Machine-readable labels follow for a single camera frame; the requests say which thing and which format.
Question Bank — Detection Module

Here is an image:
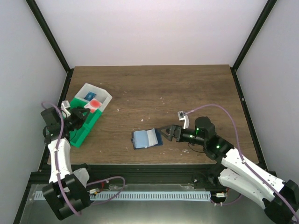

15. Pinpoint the blue card holder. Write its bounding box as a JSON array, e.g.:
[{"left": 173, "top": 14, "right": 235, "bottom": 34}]
[{"left": 131, "top": 128, "right": 163, "bottom": 150}]

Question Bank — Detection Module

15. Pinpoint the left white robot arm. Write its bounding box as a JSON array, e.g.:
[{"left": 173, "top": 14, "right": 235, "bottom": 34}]
[{"left": 41, "top": 107, "right": 91, "bottom": 220}]

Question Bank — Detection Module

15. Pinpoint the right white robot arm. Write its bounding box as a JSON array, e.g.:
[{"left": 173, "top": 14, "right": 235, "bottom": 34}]
[{"left": 158, "top": 117, "right": 299, "bottom": 224}]

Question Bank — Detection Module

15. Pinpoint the blue card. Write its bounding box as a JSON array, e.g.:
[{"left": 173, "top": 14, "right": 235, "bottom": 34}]
[{"left": 84, "top": 92, "right": 96, "bottom": 101}]

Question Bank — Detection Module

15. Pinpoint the green bin upper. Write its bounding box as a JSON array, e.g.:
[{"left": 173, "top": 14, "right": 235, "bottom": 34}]
[{"left": 70, "top": 98, "right": 102, "bottom": 129}]

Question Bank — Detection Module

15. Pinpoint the green bin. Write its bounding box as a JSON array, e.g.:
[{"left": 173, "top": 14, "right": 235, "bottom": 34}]
[
  {"left": 70, "top": 98, "right": 102, "bottom": 129},
  {"left": 70, "top": 126, "right": 90, "bottom": 148}
]

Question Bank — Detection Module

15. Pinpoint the green bin lower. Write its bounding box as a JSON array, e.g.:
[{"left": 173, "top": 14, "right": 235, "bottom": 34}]
[{"left": 70, "top": 126, "right": 90, "bottom": 148}]

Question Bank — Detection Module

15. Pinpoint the white plastic bin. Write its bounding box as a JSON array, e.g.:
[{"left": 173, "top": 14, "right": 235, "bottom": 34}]
[{"left": 75, "top": 83, "right": 113, "bottom": 112}]

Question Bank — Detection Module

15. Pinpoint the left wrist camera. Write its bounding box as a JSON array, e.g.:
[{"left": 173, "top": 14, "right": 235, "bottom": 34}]
[{"left": 61, "top": 100, "right": 71, "bottom": 118}]

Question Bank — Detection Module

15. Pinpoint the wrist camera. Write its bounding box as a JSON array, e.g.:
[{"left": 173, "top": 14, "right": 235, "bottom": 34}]
[
  {"left": 61, "top": 100, "right": 71, "bottom": 118},
  {"left": 178, "top": 111, "right": 190, "bottom": 129}
]

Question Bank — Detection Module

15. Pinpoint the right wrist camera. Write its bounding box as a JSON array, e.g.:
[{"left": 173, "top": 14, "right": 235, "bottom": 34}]
[{"left": 178, "top": 111, "right": 190, "bottom": 129}]

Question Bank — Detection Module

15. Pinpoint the black aluminium front rail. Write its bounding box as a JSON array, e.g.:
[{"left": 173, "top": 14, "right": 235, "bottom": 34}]
[{"left": 87, "top": 164, "right": 224, "bottom": 191}]

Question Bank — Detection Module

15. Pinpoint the light blue slotted cable duct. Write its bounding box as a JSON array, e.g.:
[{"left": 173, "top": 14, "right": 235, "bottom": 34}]
[{"left": 33, "top": 191, "right": 211, "bottom": 202}]

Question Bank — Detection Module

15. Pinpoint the left black frame post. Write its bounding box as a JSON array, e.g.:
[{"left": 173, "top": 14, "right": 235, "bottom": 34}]
[{"left": 25, "top": 0, "right": 72, "bottom": 73}]

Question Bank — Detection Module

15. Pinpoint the black frame post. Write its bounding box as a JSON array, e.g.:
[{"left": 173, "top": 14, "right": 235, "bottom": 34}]
[
  {"left": 231, "top": 0, "right": 278, "bottom": 72},
  {"left": 25, "top": 0, "right": 72, "bottom": 73}
]

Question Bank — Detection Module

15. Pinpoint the right black frame post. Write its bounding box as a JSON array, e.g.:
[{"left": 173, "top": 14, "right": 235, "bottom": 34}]
[{"left": 231, "top": 0, "right": 278, "bottom": 72}]

